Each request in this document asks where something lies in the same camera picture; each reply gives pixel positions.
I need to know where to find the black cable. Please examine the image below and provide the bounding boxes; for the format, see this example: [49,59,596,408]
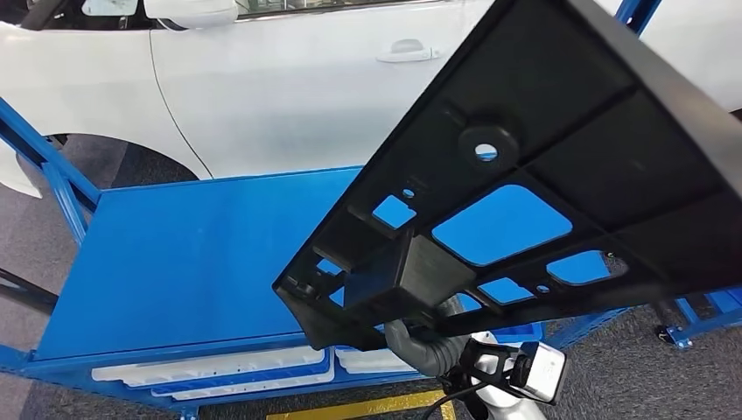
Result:
[422,379,494,420]

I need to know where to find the blue metal shelf rack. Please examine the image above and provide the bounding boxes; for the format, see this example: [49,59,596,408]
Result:
[0,0,665,420]

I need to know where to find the white car side mirror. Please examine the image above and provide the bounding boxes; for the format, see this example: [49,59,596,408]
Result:
[142,0,240,31]

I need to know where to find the black plastic plate frame part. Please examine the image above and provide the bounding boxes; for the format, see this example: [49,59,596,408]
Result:
[272,0,742,353]

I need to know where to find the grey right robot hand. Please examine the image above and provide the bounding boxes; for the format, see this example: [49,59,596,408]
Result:
[384,318,434,373]

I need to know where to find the white car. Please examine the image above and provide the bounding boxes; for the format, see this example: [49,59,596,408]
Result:
[0,0,742,201]

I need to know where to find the blue wheeled metal rack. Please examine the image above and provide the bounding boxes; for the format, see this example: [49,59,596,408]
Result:
[654,284,742,353]

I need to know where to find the white car door handle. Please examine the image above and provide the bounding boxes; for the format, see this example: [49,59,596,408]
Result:
[374,38,440,64]

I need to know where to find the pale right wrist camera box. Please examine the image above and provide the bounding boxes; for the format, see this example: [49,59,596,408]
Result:
[509,340,570,406]

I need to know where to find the yellow floor tape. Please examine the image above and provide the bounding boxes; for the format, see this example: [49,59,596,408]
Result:
[265,389,458,420]

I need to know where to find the black camera bracket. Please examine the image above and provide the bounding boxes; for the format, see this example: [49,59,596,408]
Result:
[460,338,526,396]

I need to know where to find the black caster wheel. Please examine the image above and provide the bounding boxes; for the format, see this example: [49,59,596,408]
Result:
[654,324,695,353]

